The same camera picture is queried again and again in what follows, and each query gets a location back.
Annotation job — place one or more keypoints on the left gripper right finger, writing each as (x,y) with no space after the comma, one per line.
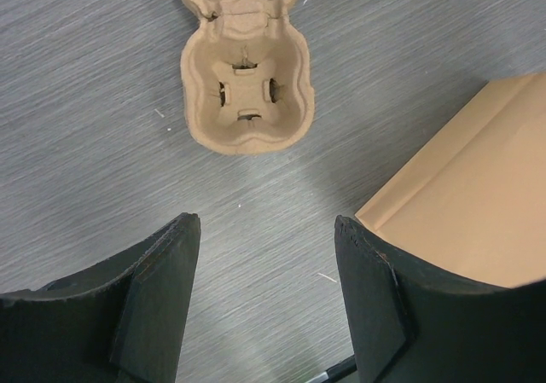
(411,321)

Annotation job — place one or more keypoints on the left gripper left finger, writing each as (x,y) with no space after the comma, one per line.
(120,320)

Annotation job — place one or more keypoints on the brown paper takeout bag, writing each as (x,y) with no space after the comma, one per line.
(472,199)

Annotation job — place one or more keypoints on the cardboard cup carrier tray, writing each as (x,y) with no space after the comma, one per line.
(246,77)

